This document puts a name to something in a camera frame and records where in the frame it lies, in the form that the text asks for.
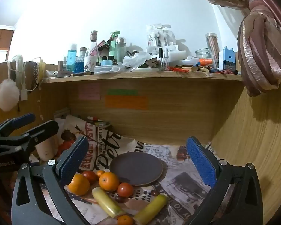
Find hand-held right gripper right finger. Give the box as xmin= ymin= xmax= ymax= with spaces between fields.
xmin=186 ymin=136 xmax=264 ymax=225

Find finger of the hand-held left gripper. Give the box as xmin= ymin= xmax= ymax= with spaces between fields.
xmin=0 ymin=120 xmax=59 ymax=156
xmin=0 ymin=113 xmax=36 ymax=139

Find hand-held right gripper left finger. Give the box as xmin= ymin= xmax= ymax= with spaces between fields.
xmin=12 ymin=136 xmax=89 ymax=225

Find red tomato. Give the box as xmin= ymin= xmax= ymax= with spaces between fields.
xmin=81 ymin=171 xmax=97 ymax=184
xmin=117 ymin=182 xmax=134 ymax=198

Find large orange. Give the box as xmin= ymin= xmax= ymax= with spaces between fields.
xmin=67 ymin=173 xmax=90 ymax=196
xmin=99 ymin=172 xmax=120 ymax=191

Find yellow sugarcane piece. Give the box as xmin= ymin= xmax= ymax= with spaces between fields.
xmin=91 ymin=187 xmax=126 ymax=219

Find brown round plate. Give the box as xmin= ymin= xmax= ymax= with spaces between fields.
xmin=109 ymin=152 xmax=165 ymax=187

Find cream plastic bottle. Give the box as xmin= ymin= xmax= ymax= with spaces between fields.
xmin=35 ymin=136 xmax=55 ymax=162

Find newspaper print cloth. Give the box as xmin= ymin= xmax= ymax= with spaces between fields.
xmin=29 ymin=115 xmax=225 ymax=225

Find white fluffy puff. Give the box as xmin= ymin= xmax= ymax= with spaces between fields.
xmin=0 ymin=78 xmax=17 ymax=112

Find brown dotted hair brush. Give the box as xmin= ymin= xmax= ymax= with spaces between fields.
xmin=25 ymin=61 xmax=39 ymax=91

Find white fluffy headband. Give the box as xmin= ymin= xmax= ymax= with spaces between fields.
xmin=7 ymin=55 xmax=26 ymax=89

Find pink sticky note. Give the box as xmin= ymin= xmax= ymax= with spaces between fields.
xmin=79 ymin=85 xmax=101 ymax=100

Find blue glass jar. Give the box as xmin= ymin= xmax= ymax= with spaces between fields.
xmin=75 ymin=47 xmax=87 ymax=73

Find clear bottle blue liquid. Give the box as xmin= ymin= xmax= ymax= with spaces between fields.
xmin=67 ymin=44 xmax=77 ymax=72

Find orange sticky note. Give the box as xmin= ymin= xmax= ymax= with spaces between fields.
xmin=105 ymin=96 xmax=148 ymax=110

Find green sticky note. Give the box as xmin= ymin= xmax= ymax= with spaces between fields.
xmin=107 ymin=89 xmax=138 ymax=96

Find wooden wardrobe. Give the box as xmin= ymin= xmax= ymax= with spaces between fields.
xmin=0 ymin=28 xmax=14 ymax=51

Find clear plastic case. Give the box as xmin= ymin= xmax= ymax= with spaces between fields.
xmin=94 ymin=65 xmax=127 ymax=75

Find clear corked bottle printed label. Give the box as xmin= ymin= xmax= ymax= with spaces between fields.
xmin=84 ymin=30 xmax=99 ymax=72

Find blue pencil sharpener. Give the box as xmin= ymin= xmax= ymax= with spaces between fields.
xmin=219 ymin=46 xmax=236 ymax=71

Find white box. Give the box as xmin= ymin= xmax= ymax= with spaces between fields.
xmin=169 ymin=50 xmax=188 ymax=66

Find green pump bottle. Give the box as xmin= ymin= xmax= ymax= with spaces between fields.
xmin=109 ymin=30 xmax=120 ymax=57

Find frosted bottle silver cap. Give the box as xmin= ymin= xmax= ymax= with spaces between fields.
xmin=115 ymin=37 xmax=127 ymax=62

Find white plastic bag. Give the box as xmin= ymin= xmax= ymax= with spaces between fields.
xmin=122 ymin=51 xmax=152 ymax=72

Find tall clear canister brown sticks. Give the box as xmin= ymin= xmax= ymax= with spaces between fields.
xmin=205 ymin=33 xmax=220 ymax=60

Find striped pink curtain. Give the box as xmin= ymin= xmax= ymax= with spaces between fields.
xmin=188 ymin=0 xmax=281 ymax=98

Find packaged brush set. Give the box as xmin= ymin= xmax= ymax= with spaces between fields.
xmin=146 ymin=24 xmax=178 ymax=54

